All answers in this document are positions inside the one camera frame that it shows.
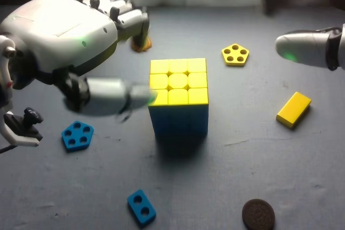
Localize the grey table cloth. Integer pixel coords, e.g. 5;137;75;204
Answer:
0;5;345;230

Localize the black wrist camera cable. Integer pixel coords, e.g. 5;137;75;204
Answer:
0;145;17;155

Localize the yellow rectangular block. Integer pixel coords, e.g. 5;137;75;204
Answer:
275;91;312;130

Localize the blue two-hole block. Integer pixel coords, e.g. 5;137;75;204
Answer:
127;189;157;227

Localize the chocolate sandwich cookie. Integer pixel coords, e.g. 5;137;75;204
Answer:
241;198;276;230

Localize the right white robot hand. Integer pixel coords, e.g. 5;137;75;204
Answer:
257;0;345;72

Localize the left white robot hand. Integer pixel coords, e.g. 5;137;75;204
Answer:
0;0;159;121

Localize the Rubik's cube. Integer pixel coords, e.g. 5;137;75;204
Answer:
147;58;210;141

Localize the blue pentagon block with holes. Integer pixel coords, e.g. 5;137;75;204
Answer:
61;120;95;153

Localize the orange swirl cookie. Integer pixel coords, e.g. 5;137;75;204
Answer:
130;36;153;53

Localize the yellow pentagon block with holes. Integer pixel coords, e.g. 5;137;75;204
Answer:
221;43;250;67

